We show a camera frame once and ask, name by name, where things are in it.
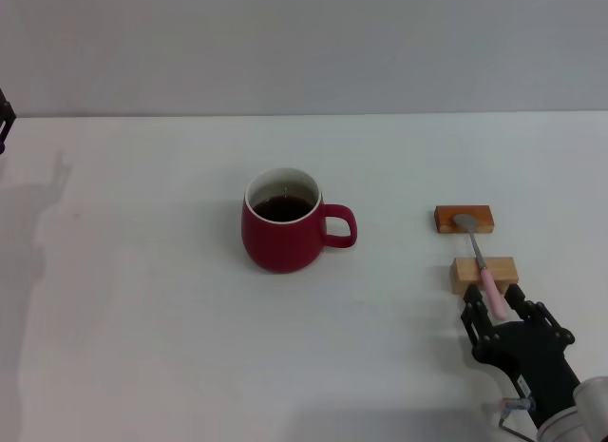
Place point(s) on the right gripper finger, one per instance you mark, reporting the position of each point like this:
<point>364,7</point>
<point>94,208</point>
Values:
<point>537,313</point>
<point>477,318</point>

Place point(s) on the grey right wrist camera housing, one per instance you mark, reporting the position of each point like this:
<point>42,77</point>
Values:
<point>594,390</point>

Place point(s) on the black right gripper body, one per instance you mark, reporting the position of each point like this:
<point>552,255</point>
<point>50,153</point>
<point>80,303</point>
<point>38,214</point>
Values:
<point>532,361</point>

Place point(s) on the red ceramic coffee cup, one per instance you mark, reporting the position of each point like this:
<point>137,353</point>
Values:
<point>280,247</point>

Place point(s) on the light wooden arch block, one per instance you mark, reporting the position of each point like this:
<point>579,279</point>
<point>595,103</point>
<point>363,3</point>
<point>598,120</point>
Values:
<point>463,273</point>

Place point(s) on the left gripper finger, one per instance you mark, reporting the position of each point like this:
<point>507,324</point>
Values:
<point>5,121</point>

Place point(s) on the dark brown wooden block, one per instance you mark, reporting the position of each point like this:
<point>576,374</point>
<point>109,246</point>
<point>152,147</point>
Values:
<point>480,216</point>

